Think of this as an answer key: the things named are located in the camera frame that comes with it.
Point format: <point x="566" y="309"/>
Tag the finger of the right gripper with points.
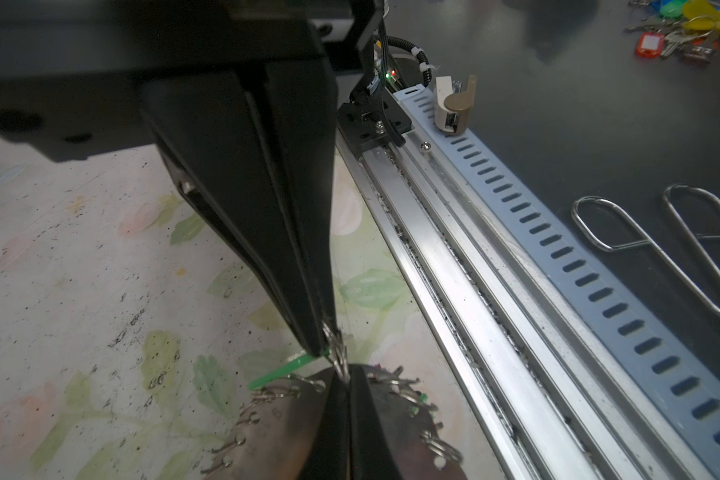
<point x="296" y="110"/>

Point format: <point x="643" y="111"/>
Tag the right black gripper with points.
<point x="71" y="71"/>

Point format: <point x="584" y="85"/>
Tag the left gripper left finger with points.
<point x="328" y="457"/>

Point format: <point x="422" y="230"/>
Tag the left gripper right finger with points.
<point x="370" y="455"/>

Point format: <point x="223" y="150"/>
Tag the pile of coloured key tags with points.
<point x="687" y="29"/>

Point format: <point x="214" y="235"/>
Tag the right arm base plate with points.
<point x="371" y="118"/>

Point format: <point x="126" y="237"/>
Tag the aluminium front rail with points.
<point x="568" y="374"/>

